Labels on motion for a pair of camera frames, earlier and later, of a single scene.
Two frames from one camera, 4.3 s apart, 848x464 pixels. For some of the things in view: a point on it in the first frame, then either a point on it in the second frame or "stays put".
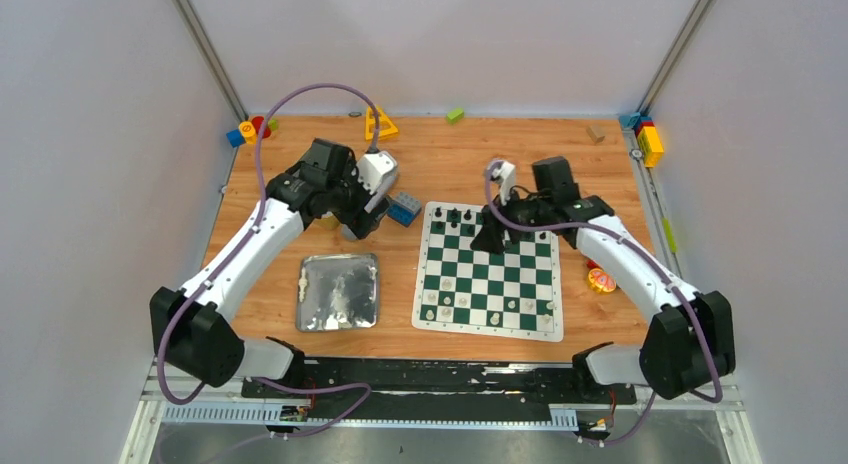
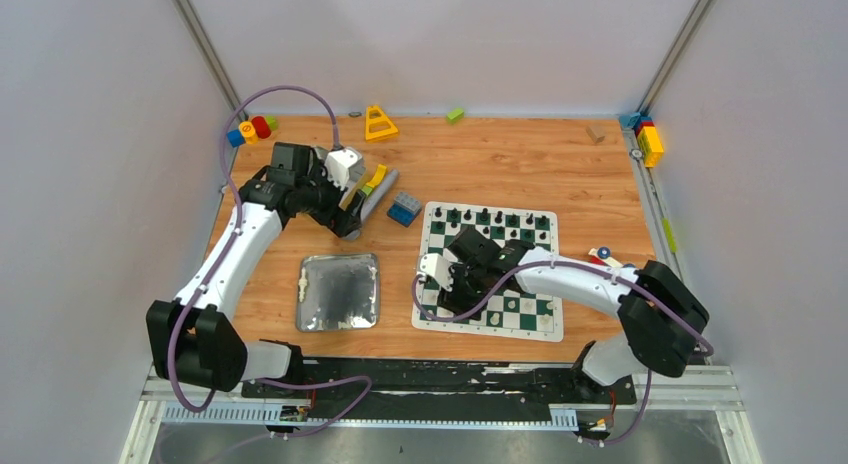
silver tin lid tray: (336, 292) stays put
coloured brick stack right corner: (648, 136) stays put
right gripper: (489, 238) -> (452, 300)
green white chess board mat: (462, 287) stays put
